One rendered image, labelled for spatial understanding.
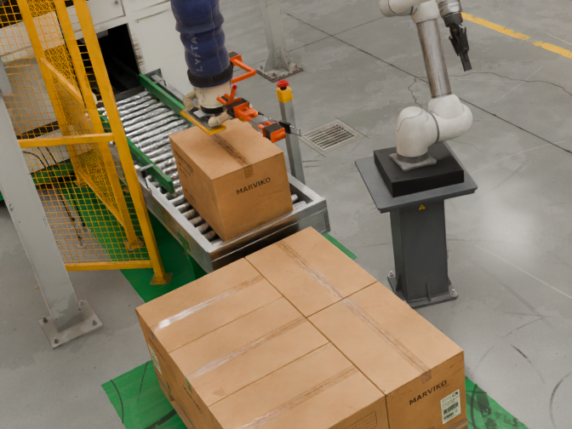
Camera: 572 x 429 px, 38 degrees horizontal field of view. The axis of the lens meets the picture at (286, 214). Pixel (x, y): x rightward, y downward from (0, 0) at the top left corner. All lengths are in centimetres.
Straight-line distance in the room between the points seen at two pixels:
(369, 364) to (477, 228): 185
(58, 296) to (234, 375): 157
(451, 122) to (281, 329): 132
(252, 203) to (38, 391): 151
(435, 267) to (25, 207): 217
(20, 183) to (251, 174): 119
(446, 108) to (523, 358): 128
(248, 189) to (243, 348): 91
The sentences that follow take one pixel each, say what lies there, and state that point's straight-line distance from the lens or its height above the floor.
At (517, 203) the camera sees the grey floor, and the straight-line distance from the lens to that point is 534.
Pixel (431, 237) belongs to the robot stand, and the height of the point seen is 41.
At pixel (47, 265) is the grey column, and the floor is 46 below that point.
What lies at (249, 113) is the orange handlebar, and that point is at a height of 125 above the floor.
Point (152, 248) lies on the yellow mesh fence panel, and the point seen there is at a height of 25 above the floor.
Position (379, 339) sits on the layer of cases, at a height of 54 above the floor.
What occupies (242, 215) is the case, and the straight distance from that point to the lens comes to 425.
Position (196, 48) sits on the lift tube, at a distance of 408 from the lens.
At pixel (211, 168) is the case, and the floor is 95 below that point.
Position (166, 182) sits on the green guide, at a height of 61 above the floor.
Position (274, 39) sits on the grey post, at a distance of 729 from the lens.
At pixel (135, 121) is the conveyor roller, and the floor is 54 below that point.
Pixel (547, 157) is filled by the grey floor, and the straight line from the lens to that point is 582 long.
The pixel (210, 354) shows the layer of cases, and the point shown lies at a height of 54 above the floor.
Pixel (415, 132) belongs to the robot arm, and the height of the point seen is 102.
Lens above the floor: 298
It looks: 33 degrees down
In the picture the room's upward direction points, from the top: 10 degrees counter-clockwise
